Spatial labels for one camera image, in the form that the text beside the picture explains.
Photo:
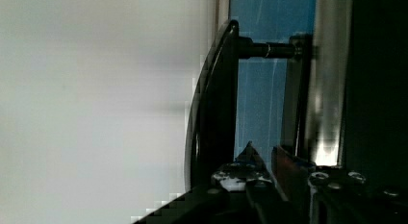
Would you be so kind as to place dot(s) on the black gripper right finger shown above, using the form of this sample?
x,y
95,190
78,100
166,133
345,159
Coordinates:
x,y
292,175

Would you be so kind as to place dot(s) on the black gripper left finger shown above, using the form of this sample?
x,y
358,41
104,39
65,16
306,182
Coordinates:
x,y
253,197

